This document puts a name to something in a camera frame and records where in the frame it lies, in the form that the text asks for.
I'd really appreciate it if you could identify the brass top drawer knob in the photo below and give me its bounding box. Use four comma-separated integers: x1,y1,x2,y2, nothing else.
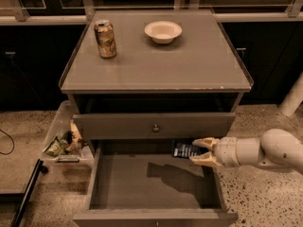
152,124,160,133

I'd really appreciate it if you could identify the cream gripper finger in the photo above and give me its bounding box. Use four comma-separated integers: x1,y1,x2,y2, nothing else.
189,152,221,167
192,137,218,150

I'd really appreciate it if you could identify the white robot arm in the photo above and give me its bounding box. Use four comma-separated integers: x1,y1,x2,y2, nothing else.
189,129,303,174

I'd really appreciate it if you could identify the brown snack bag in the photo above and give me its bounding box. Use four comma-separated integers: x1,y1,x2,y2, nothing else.
65,121,85,154

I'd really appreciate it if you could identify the clear plastic storage bin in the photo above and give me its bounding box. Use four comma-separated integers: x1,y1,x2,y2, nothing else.
41,100,94,166

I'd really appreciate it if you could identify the black cable on floor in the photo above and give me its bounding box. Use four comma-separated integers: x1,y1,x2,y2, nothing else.
0,128,16,156

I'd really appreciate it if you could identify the grey wooden drawer cabinet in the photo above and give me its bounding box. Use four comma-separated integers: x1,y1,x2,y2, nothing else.
58,9,255,227

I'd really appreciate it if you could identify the gold beverage can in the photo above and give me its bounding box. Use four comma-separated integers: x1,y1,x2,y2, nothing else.
94,20,116,59

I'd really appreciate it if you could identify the dark blue rxbar wrapper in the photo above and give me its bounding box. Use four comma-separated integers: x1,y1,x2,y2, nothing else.
171,141,201,159

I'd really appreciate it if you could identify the black metal floor rail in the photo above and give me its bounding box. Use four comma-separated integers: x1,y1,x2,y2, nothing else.
10,159,44,227

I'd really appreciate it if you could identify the white window railing frame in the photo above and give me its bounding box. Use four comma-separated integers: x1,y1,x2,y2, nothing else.
0,0,303,26

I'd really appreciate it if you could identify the white cylindrical post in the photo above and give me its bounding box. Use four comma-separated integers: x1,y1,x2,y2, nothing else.
279,72,303,116

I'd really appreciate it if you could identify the grey top drawer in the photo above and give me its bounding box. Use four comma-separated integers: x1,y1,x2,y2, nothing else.
73,113,236,140

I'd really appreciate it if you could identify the white paper bowl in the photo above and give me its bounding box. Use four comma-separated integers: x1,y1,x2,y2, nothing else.
144,21,182,44

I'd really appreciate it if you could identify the grey open middle drawer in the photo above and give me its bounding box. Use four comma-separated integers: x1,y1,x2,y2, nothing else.
73,142,238,227

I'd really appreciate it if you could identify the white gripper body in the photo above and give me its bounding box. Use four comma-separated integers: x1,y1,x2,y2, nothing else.
213,137,239,167

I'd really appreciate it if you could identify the green snack bag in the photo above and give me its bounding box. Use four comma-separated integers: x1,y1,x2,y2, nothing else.
45,136,69,157

